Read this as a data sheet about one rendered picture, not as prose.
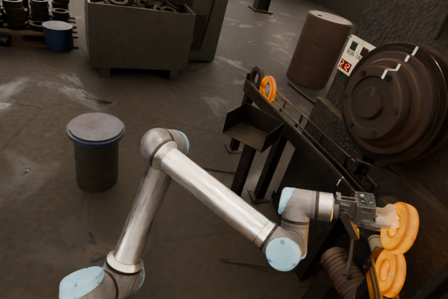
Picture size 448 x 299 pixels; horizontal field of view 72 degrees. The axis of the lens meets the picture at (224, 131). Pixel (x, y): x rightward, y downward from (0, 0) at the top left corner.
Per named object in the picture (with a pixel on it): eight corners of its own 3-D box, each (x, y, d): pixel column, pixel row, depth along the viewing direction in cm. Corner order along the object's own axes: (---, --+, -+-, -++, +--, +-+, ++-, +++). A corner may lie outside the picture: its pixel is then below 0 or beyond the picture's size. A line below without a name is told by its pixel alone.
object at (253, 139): (221, 188, 224) (247, 102, 184) (251, 208, 213) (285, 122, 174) (204, 202, 209) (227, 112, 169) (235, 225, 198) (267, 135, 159)
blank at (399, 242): (411, 196, 99) (400, 192, 99) (425, 229, 85) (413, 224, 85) (386, 230, 106) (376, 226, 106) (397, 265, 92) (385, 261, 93)
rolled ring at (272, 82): (260, 105, 221) (264, 105, 222) (273, 99, 204) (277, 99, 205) (259, 80, 223) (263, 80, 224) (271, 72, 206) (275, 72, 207)
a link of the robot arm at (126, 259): (83, 295, 123) (148, 121, 117) (113, 278, 139) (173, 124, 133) (110, 317, 118) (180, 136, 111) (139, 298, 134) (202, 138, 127)
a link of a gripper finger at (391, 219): (413, 218, 89) (377, 212, 91) (407, 232, 92) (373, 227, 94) (410, 210, 92) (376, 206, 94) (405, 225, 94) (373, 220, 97)
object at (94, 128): (121, 162, 224) (123, 111, 200) (124, 194, 200) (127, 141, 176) (72, 164, 212) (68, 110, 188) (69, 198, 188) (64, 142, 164)
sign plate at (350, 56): (339, 67, 166) (354, 34, 156) (371, 91, 146) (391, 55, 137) (336, 67, 165) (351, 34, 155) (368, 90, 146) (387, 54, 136)
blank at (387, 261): (377, 286, 113) (369, 282, 113) (391, 245, 114) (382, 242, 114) (397, 306, 98) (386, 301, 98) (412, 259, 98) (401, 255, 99)
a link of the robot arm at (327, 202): (316, 225, 99) (317, 204, 107) (333, 228, 97) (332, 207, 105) (319, 204, 94) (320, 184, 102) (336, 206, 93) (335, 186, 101)
